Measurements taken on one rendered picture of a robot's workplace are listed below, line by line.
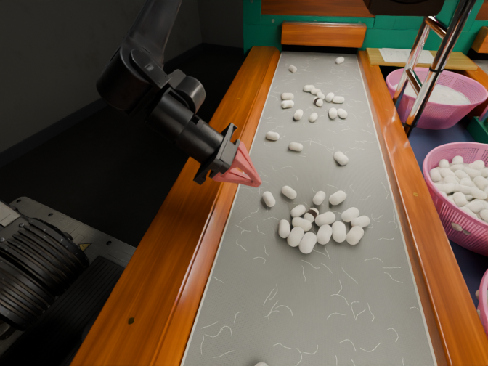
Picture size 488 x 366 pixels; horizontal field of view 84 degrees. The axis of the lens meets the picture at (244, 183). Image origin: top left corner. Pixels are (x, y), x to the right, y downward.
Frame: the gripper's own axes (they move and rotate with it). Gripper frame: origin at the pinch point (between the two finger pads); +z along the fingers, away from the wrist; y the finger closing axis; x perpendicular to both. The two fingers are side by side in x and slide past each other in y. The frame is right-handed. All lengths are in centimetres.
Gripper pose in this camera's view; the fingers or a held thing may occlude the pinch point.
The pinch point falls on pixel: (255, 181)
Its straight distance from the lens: 45.9
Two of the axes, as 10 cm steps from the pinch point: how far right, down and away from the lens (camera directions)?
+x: -6.1, 4.8, 6.4
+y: 2.0, -6.8, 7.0
